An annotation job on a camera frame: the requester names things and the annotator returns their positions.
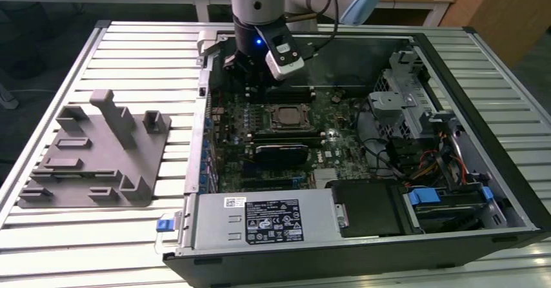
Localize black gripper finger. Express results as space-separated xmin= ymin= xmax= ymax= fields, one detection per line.
xmin=247 ymin=73 xmax=259 ymax=104
xmin=256 ymin=73 xmax=268 ymax=104

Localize silver CPU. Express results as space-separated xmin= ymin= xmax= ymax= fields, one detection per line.
xmin=278 ymin=108 xmax=303 ymax=125

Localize CPU socket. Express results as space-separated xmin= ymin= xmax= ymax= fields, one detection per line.
xmin=267 ymin=103 xmax=315 ymax=131

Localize black RAM stick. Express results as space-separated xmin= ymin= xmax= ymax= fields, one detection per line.
xmin=254 ymin=137 xmax=323 ymax=147
xmin=267 ymin=86 xmax=314 ymax=96

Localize black graphics card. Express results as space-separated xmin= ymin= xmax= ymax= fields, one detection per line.
xmin=254 ymin=144 xmax=310 ymax=165

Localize black expansion slot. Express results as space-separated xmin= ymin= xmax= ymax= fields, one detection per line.
xmin=240 ymin=177 xmax=303 ymax=189

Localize grey metal drive cage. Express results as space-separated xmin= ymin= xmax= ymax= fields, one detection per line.
xmin=368 ymin=50 xmax=437 ymax=140

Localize small silver heat sink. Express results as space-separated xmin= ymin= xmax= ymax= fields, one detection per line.
xmin=314 ymin=168 xmax=342 ymax=189

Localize green motherboard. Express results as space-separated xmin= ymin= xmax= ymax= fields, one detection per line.
xmin=206 ymin=89 xmax=375 ymax=194

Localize grey parts rack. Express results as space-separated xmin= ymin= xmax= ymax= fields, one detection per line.
xmin=16 ymin=89 xmax=174 ymax=209

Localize grey plastic drive latch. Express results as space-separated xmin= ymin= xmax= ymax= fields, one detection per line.
xmin=423 ymin=110 xmax=458 ymax=130

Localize silver power supply unit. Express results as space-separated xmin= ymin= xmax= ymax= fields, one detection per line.
xmin=188 ymin=191 xmax=351 ymax=251

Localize hard disk in blue carrier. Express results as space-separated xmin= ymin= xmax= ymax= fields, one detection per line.
xmin=408 ymin=186 xmax=495 ymax=232

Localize black PC case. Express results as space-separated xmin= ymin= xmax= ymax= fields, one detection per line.
xmin=162 ymin=29 xmax=551 ymax=288

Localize grey chair leg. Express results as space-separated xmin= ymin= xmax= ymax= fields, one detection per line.
xmin=0 ymin=81 xmax=19 ymax=110

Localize wooden cabinet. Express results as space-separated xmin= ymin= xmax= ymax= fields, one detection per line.
xmin=439 ymin=0 xmax=551 ymax=71

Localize silver disk bay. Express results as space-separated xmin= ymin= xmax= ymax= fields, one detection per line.
xmin=402 ymin=184 xmax=511 ymax=236

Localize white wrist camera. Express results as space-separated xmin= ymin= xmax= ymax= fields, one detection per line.
xmin=254 ymin=25 xmax=306 ymax=81

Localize black cable with brass plug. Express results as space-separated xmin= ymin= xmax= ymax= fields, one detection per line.
xmin=286 ymin=0 xmax=332 ymax=23

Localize black camera cable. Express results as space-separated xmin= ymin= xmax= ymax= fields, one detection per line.
xmin=303 ymin=0 xmax=339 ymax=59

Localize yellow red wire bundle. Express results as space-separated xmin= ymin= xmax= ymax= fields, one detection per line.
xmin=404 ymin=150 xmax=445 ymax=181

